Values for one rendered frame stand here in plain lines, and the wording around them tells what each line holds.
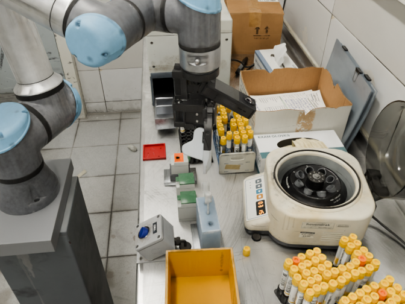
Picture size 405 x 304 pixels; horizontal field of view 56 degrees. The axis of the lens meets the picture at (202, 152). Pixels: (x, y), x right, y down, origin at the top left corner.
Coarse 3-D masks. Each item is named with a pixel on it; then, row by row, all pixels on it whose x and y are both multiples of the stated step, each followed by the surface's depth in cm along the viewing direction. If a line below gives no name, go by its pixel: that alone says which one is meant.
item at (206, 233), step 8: (200, 200) 87; (200, 208) 85; (200, 216) 83; (208, 216) 83; (216, 216) 83; (192, 224) 93; (200, 224) 83; (208, 224) 82; (216, 224) 82; (192, 232) 91; (200, 232) 84; (208, 232) 80; (216, 232) 81; (192, 240) 90; (200, 240) 86; (208, 240) 82; (216, 240) 83; (200, 248) 88; (208, 248) 84
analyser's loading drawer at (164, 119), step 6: (156, 90) 136; (162, 90) 136; (168, 90) 136; (156, 96) 133; (162, 96) 133; (168, 96) 133; (156, 102) 127; (162, 102) 127; (168, 102) 127; (156, 108) 123; (162, 108) 123; (168, 108) 123; (156, 114) 124; (162, 114) 124; (168, 114) 124; (156, 120) 119; (162, 120) 119; (168, 120) 120; (156, 126) 120; (162, 126) 121; (168, 126) 121
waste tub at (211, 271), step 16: (176, 256) 77; (192, 256) 78; (208, 256) 78; (224, 256) 78; (176, 272) 81; (192, 272) 81; (208, 272) 82; (224, 272) 82; (176, 288) 80; (192, 288) 80; (208, 288) 80; (224, 288) 80
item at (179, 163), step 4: (172, 156) 103; (176, 156) 102; (180, 156) 102; (184, 156) 102; (172, 160) 102; (176, 160) 101; (180, 160) 101; (184, 160) 101; (188, 160) 101; (172, 164) 101; (176, 164) 101; (180, 164) 101; (184, 164) 101; (188, 164) 101; (172, 168) 102; (176, 168) 102; (180, 168) 102; (184, 168) 102; (188, 168) 102; (172, 172) 103; (176, 172) 103; (180, 172) 103; (184, 172) 103; (188, 172) 103
